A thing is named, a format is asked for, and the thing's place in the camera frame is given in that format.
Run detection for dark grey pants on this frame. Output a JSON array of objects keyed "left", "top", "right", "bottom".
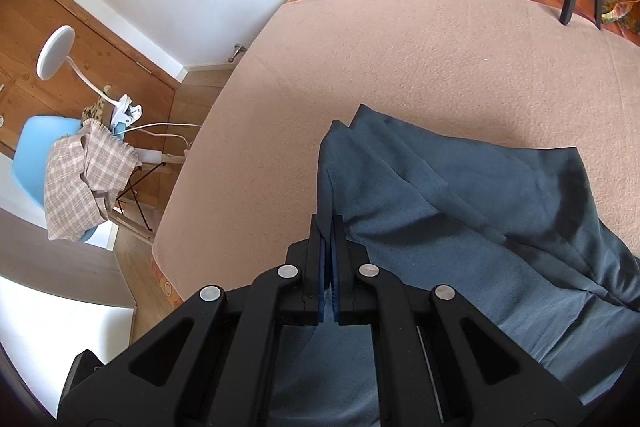
[{"left": 267, "top": 103, "right": 640, "bottom": 427}]

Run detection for beige blanket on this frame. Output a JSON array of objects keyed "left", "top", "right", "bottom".
[{"left": 152, "top": 0, "right": 640, "bottom": 303}]

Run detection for white power strip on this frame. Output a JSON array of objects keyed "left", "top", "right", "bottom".
[{"left": 134, "top": 148, "right": 186, "bottom": 165}]

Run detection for metal door stopper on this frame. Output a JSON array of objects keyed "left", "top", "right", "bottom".
[{"left": 228, "top": 43, "right": 246, "bottom": 64}]

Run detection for plaid cloth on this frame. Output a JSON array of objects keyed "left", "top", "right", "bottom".
[{"left": 43, "top": 119, "right": 141, "bottom": 242}]

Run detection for light blue chair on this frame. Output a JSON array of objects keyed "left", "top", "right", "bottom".
[{"left": 12, "top": 115, "right": 81, "bottom": 210}]

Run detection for white clip desk lamp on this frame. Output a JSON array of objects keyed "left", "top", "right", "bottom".
[{"left": 36, "top": 25, "right": 143, "bottom": 139}]

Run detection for wooden door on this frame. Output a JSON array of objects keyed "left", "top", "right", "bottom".
[{"left": 1, "top": 0, "right": 178, "bottom": 152}]

